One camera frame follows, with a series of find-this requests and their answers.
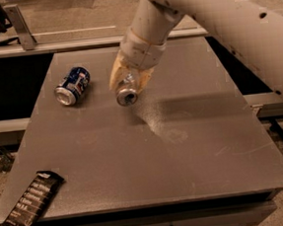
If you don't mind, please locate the blue pepsi can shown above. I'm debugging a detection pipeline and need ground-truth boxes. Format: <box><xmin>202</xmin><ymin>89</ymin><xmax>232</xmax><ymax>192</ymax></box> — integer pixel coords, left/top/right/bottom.
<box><xmin>54</xmin><ymin>67</ymin><xmax>90</xmax><ymax>106</ymax></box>

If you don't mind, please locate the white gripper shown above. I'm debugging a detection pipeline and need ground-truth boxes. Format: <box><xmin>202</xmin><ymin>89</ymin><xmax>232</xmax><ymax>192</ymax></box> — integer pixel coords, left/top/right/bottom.
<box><xmin>109</xmin><ymin>28</ymin><xmax>167</xmax><ymax>94</ymax></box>

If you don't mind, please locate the silver redbull can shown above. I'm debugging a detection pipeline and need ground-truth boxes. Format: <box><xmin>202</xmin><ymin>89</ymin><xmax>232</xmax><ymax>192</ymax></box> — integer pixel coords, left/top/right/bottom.
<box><xmin>115</xmin><ymin>72</ymin><xmax>139</xmax><ymax>107</ymax></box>

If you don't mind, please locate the metal rail barrier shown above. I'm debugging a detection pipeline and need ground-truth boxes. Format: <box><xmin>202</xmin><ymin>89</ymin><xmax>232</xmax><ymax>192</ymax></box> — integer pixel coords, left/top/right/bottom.
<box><xmin>0</xmin><ymin>26</ymin><xmax>210</xmax><ymax>59</ymax></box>

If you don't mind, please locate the grey table cabinet base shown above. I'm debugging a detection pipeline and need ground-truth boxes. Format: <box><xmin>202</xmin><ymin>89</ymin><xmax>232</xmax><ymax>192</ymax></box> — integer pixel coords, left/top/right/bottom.
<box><xmin>35</xmin><ymin>193</ymin><xmax>276</xmax><ymax>226</ymax></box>

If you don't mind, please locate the black rxbar chocolate bar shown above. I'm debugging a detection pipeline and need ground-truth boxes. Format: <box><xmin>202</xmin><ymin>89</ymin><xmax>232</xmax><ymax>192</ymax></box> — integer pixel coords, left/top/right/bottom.
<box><xmin>1</xmin><ymin>171</ymin><xmax>64</xmax><ymax>226</ymax></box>

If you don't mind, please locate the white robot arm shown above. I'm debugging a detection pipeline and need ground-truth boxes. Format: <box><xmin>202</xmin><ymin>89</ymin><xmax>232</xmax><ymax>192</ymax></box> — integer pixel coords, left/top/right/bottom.
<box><xmin>109</xmin><ymin>0</ymin><xmax>283</xmax><ymax>99</ymax></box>

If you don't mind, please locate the left metal bracket post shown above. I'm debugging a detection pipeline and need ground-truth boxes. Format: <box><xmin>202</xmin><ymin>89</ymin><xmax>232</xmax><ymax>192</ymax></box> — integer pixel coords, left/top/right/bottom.
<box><xmin>4</xmin><ymin>4</ymin><xmax>36</xmax><ymax>50</ymax></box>

